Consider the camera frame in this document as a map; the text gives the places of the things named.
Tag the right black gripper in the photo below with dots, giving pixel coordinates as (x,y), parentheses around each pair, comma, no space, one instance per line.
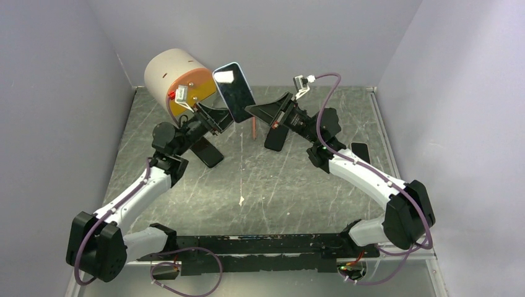
(267,112)

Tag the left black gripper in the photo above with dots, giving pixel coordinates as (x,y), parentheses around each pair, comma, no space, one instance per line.
(220,118)

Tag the light blue phone case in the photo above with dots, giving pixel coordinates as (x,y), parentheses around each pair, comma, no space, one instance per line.
(250,88)

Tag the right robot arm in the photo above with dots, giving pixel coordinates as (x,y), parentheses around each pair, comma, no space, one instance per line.
(408,214)

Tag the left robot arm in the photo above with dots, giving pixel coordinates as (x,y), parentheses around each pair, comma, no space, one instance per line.
(99,243)

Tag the black phone centre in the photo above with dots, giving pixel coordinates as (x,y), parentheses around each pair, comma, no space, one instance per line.
(275,138)

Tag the black phone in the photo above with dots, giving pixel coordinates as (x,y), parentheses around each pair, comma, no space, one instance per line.
(275,138)
(207,153)

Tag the black phone left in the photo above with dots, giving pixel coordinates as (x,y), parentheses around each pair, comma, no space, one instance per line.
(207,153)

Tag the phone in beige case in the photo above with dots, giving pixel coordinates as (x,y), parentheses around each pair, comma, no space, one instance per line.
(361,150)

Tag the red pencil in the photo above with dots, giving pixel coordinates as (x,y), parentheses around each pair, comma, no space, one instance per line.
(254,128)

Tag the round white drawer cabinet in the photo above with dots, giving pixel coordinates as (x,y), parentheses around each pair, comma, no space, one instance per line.
(172,68)

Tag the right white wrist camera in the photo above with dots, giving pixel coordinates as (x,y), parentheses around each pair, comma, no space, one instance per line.
(302,84)

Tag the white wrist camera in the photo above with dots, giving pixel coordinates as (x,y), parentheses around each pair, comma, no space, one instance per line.
(302,84)
(179,96)

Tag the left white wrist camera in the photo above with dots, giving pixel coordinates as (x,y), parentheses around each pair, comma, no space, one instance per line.
(179,96)

